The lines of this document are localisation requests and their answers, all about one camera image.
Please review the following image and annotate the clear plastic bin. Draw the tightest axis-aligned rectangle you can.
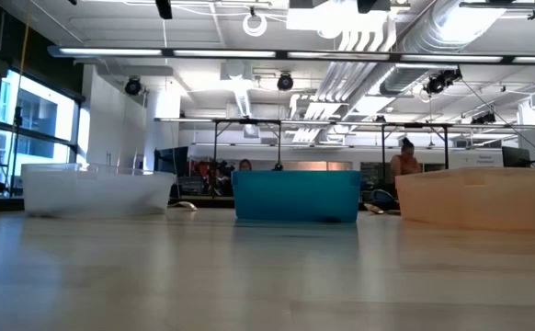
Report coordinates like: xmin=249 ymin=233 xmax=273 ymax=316
xmin=20 ymin=162 xmax=177 ymax=219

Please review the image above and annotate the teal plastic bin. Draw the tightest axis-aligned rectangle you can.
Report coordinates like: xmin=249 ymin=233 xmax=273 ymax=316
xmin=231 ymin=169 xmax=363 ymax=224

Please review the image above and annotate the overhead light bar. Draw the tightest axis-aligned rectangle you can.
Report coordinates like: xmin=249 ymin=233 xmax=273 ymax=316
xmin=46 ymin=44 xmax=535 ymax=65

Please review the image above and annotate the round black ceiling speaker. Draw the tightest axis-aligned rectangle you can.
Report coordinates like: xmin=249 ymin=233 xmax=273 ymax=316
xmin=124 ymin=76 xmax=143 ymax=97
xmin=276 ymin=72 xmax=295 ymax=93

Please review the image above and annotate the dark monitor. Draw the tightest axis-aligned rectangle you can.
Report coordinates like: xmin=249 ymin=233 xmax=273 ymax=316
xmin=501 ymin=145 xmax=532 ymax=169
xmin=154 ymin=145 xmax=190 ymax=176

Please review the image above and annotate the black light stand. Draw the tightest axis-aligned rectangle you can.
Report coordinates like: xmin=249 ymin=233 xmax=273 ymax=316
xmin=8 ymin=104 xmax=24 ymax=197

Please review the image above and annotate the orange plastic bin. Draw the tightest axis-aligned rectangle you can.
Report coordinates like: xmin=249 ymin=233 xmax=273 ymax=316
xmin=394 ymin=166 xmax=535 ymax=232

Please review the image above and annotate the white cable coil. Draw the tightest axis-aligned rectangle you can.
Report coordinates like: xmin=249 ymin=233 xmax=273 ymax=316
xmin=242 ymin=6 xmax=268 ymax=39

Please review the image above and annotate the black ceiling camera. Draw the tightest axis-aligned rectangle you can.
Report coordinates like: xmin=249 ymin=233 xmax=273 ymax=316
xmin=471 ymin=111 xmax=497 ymax=126
xmin=423 ymin=67 xmax=463 ymax=96

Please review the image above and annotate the yellow cable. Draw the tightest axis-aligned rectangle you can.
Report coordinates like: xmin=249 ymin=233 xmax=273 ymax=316
xmin=17 ymin=13 xmax=32 ymax=86

